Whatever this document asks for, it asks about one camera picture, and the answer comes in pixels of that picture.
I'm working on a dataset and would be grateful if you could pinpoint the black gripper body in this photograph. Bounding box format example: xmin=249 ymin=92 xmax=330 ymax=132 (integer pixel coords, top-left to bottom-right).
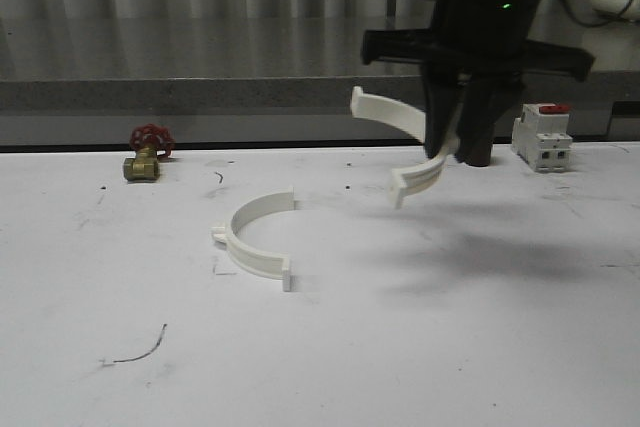
xmin=361 ymin=0 xmax=594 ymax=82

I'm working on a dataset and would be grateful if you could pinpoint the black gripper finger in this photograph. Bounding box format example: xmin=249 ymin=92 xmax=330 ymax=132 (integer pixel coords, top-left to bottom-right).
xmin=422 ymin=64 xmax=468 ymax=158
xmin=455 ymin=74 xmax=524 ymax=167

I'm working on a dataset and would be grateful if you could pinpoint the white half-ring pipe clamp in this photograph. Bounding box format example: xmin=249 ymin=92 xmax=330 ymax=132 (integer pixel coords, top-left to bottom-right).
xmin=210 ymin=187 xmax=296 ymax=292
xmin=350 ymin=86 xmax=460 ymax=209

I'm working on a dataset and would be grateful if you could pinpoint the brass valve red handwheel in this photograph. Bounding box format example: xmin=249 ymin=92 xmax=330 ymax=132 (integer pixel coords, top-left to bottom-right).
xmin=123 ymin=124 xmax=175 ymax=182

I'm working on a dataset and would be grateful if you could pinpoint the white circuit breaker red switch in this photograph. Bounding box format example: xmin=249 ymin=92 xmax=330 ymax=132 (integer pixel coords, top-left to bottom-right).
xmin=511 ymin=103 xmax=573 ymax=173

